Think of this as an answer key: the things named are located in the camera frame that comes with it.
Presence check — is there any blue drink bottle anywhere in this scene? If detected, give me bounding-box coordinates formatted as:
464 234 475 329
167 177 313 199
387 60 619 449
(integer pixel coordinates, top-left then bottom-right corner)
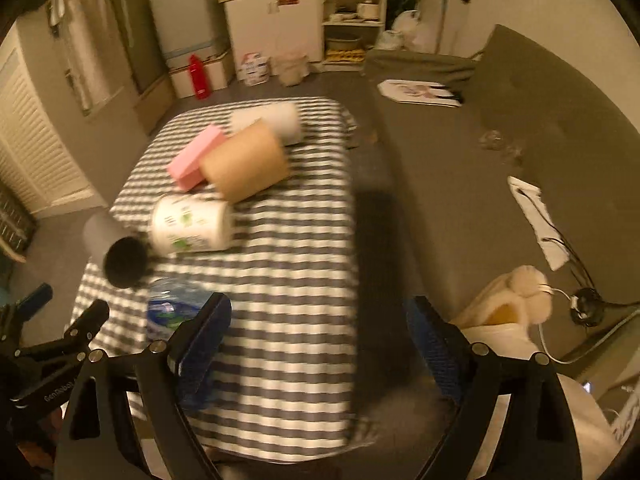
145 275 217 411

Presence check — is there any grey cup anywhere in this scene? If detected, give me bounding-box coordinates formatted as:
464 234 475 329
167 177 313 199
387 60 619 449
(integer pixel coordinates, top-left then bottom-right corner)
82 210 148 288

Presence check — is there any white patterned paper cup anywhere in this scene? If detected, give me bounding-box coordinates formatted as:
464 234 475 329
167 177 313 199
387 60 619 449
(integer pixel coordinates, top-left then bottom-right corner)
149 195 234 256

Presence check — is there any brown kraft paper cup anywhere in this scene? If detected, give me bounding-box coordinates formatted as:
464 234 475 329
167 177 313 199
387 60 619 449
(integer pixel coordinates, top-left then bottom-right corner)
200 120 290 204

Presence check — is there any plain white paper cup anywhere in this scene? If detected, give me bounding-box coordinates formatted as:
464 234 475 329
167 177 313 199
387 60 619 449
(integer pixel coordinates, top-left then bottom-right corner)
230 101 304 146

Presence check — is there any white blanket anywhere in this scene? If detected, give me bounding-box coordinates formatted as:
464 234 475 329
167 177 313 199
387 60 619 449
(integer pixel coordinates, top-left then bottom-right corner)
459 323 624 480

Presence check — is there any fluffy beige slipper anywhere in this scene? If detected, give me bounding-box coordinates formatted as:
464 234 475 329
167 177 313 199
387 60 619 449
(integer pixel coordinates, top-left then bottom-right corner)
451 266 552 328

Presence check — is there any white louvered wardrobe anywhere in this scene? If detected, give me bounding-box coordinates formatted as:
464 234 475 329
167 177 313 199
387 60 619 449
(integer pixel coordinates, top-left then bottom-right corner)
0 27 105 219

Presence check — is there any pink rectangular box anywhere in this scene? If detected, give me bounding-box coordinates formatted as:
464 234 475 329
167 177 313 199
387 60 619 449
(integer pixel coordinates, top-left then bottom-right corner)
166 124 226 192

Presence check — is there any white cloth on sofa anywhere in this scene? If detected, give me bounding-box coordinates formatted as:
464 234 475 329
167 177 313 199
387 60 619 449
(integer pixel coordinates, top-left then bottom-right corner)
506 176 570 271

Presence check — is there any checkered tablecloth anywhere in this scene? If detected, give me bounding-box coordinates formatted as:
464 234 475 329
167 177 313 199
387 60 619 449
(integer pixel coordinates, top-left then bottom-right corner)
73 96 378 464

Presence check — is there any grey sofa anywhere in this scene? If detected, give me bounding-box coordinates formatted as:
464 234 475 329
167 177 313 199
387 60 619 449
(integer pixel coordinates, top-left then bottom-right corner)
363 25 639 374

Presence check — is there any red thermos bottle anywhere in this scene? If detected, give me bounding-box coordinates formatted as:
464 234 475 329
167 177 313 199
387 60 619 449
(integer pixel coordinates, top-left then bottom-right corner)
189 54 212 100

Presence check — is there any crumpled clear plastic wrap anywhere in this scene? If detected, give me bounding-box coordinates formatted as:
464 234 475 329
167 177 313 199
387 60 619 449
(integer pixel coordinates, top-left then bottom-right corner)
478 129 525 166

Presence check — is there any hanging beige towel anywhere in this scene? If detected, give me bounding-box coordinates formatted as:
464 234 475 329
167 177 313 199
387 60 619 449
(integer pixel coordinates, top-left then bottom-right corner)
49 0 130 115

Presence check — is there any white storage box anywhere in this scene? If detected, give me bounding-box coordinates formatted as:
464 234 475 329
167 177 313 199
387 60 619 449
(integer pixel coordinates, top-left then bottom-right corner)
169 49 235 99

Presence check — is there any white printed package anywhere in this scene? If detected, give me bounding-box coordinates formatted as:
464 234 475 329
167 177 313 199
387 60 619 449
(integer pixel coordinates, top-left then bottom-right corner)
240 52 270 87

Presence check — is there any white washing machine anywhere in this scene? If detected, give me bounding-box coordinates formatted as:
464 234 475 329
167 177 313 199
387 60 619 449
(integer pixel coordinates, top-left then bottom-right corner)
150 0 230 70

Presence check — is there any white trash bin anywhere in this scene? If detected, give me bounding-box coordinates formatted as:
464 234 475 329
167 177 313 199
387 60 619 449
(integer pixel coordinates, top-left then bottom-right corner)
272 55 310 87

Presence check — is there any white kitchen cabinet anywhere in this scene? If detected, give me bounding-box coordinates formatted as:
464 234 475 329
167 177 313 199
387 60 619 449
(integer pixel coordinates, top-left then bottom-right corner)
218 0 324 75

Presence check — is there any white plastic bag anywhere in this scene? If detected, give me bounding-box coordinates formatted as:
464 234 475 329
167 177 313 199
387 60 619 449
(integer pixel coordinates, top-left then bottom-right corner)
374 10 438 53

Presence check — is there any open white shelf unit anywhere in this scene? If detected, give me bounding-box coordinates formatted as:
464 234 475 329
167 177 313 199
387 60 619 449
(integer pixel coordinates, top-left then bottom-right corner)
319 0 387 72

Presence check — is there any black cable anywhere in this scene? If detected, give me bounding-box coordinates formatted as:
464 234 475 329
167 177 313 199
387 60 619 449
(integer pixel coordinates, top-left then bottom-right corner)
519 187 640 328

